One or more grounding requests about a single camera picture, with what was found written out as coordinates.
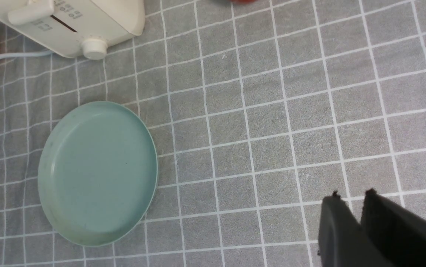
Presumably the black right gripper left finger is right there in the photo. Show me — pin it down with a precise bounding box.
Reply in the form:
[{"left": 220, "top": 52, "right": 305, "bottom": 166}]
[{"left": 318, "top": 191, "right": 386, "bottom": 267}]

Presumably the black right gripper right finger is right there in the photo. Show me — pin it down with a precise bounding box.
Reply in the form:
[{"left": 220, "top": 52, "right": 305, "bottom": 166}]
[{"left": 360, "top": 189, "right": 426, "bottom": 267}]

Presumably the grey checked tablecloth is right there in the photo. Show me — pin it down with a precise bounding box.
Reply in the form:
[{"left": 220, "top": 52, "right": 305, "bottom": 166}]
[{"left": 0, "top": 0, "right": 426, "bottom": 267}]

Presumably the light green round plate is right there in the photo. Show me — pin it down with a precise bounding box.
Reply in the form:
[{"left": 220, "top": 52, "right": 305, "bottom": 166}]
[{"left": 37, "top": 101, "right": 159, "bottom": 247}]

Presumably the red apple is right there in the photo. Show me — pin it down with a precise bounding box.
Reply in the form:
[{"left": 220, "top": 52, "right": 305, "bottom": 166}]
[{"left": 214, "top": 0, "right": 257, "bottom": 5}]

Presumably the white two-slot toaster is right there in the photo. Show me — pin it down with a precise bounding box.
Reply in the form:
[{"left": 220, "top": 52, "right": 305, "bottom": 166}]
[{"left": 0, "top": 0, "right": 145, "bottom": 60}]

